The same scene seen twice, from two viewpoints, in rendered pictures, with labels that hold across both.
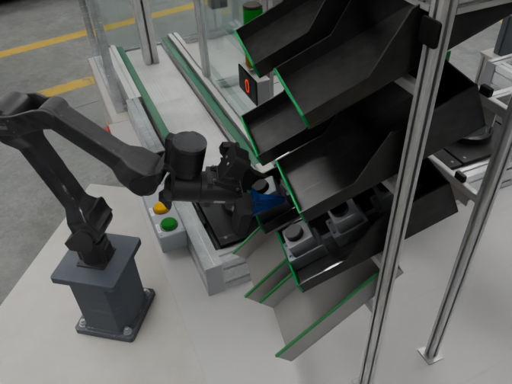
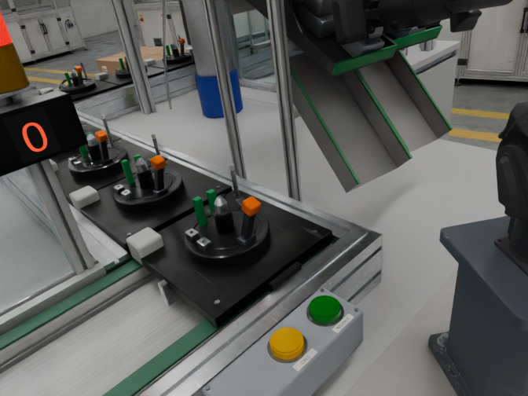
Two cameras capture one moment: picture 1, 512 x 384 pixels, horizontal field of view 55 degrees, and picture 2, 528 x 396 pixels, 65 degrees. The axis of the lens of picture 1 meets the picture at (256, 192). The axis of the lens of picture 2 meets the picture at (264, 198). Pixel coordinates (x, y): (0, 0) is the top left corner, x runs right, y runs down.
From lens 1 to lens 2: 1.32 m
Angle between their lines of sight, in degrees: 82
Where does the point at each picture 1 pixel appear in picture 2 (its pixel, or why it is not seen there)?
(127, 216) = not seen: outside the picture
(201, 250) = (350, 251)
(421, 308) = not seen: hidden behind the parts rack
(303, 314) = (400, 121)
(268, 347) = (402, 216)
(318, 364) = (390, 188)
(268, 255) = (348, 152)
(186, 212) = (276, 309)
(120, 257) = (502, 229)
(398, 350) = not seen: hidden behind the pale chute
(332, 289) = (379, 89)
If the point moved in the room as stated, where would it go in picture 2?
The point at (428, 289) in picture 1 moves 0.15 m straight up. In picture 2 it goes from (267, 163) to (261, 111)
